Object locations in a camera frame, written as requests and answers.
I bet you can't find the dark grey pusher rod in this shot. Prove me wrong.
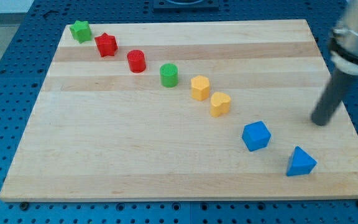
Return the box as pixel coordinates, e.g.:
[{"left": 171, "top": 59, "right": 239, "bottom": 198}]
[{"left": 310, "top": 68, "right": 358, "bottom": 126}]

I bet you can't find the green cylinder block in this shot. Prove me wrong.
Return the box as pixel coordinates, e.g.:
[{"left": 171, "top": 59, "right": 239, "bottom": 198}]
[{"left": 160, "top": 63, "right": 178, "bottom": 88}]

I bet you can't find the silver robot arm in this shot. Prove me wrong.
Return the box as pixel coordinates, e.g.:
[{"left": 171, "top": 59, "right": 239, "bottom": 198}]
[{"left": 329, "top": 0, "right": 358, "bottom": 75}]

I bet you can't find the red star block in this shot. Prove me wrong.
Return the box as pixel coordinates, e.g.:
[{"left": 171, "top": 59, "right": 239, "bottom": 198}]
[{"left": 94, "top": 32, "right": 118, "bottom": 57}]

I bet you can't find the red cylinder block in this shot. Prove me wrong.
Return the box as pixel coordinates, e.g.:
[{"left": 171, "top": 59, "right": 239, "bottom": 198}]
[{"left": 127, "top": 49, "right": 146, "bottom": 73}]

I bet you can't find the blue triangle block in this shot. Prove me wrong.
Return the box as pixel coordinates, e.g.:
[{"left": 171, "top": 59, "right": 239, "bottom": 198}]
[{"left": 286, "top": 146, "right": 317, "bottom": 176}]

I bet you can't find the green star block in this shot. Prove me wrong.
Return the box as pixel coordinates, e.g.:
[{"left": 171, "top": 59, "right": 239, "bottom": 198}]
[{"left": 69, "top": 21, "right": 92, "bottom": 44}]

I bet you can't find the blue cube block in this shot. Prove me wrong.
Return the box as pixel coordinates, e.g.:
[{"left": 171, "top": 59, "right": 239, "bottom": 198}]
[{"left": 242, "top": 121, "right": 272, "bottom": 152}]

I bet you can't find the wooden board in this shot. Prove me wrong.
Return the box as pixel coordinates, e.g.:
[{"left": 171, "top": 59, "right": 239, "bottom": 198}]
[{"left": 0, "top": 20, "right": 358, "bottom": 202}]

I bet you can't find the yellow hexagon block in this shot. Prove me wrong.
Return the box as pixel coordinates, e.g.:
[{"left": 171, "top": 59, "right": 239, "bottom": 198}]
[{"left": 191, "top": 75, "right": 210, "bottom": 101}]

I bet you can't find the yellow heart block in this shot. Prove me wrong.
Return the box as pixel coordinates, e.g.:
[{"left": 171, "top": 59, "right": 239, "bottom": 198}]
[{"left": 210, "top": 92, "right": 231, "bottom": 117}]

